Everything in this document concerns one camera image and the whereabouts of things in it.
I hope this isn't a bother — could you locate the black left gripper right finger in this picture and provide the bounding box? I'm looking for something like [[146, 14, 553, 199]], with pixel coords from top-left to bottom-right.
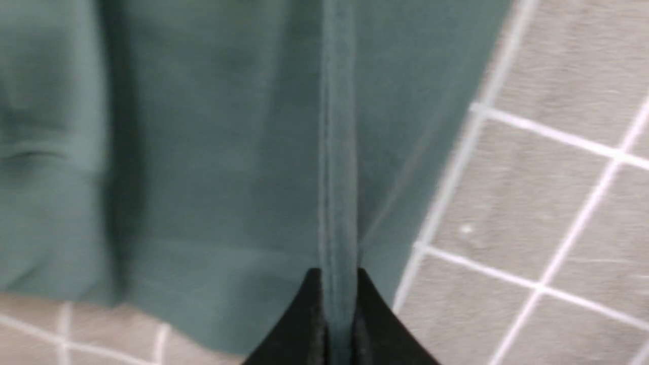
[[354, 268, 439, 364]]

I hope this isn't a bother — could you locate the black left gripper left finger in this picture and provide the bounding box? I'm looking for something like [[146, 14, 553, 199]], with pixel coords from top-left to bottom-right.
[[244, 268, 325, 364]]

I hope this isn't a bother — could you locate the green long-sleeved shirt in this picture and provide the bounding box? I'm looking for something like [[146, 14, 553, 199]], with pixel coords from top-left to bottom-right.
[[2, 1, 511, 354]]

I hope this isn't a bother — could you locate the grey checked tablecloth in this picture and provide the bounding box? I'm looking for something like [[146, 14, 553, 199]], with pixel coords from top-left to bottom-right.
[[2, 1, 647, 364]]

